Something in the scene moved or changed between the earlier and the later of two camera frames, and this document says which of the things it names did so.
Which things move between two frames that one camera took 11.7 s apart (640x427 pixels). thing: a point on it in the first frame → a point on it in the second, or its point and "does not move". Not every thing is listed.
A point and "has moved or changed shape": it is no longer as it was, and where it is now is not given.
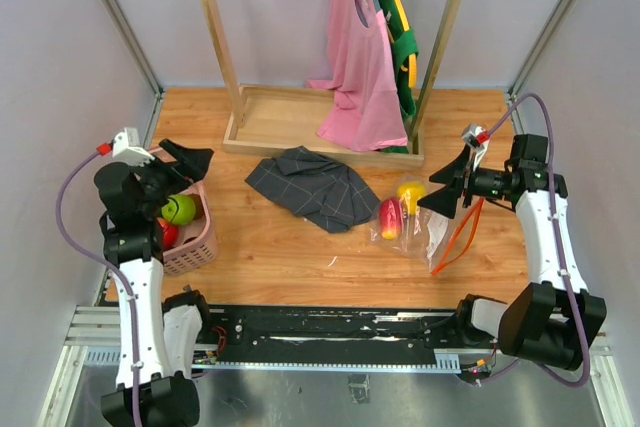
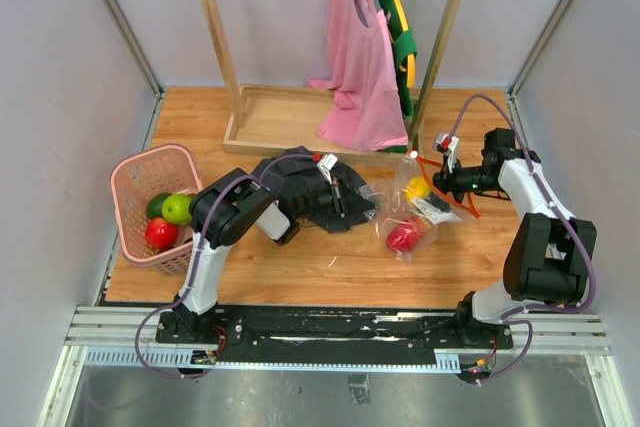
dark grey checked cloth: (330, 196) does not move
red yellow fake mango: (391, 216) → (402, 238)
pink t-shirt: (367, 112) does not move
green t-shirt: (404, 46) does not move
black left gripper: (192, 164) → (345, 199)
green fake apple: (180, 209) does not move
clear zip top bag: (400, 223) has moved or changed shape
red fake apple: (171, 233) does not move
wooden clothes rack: (285, 121) does not move
